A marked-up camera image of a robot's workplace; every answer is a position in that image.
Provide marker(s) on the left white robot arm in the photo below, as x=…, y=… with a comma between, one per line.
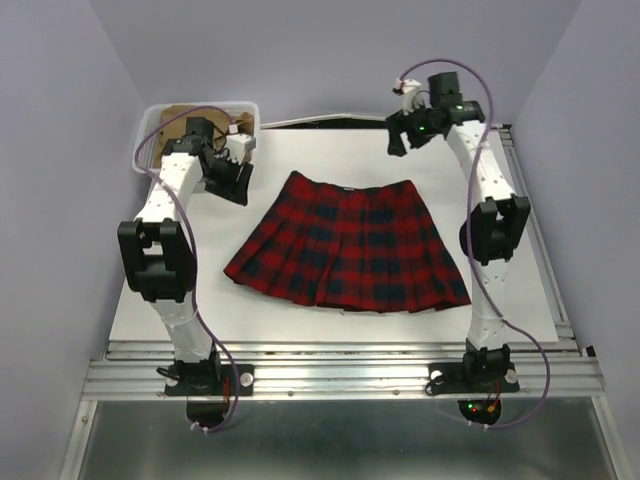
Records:
x=157, y=246

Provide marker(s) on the aluminium rail frame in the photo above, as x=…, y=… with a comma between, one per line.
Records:
x=341, y=395

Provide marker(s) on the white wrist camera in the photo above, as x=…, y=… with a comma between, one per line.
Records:
x=410, y=91
x=240, y=147

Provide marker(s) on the white plastic laundry basket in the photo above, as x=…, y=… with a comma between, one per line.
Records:
x=161, y=122

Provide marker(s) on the red plaid pleated skirt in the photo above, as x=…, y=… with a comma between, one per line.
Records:
x=372, y=249

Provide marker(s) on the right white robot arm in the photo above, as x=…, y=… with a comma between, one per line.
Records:
x=496, y=214

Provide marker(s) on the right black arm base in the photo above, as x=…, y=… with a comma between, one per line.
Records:
x=477, y=372

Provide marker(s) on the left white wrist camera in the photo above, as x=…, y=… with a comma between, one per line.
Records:
x=240, y=147

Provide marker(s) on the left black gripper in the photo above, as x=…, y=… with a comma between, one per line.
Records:
x=236, y=192

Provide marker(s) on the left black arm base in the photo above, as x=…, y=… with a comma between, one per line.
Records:
x=206, y=379

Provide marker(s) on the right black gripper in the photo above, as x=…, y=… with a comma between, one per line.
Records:
x=396, y=123

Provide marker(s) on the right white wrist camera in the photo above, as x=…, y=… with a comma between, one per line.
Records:
x=410, y=91

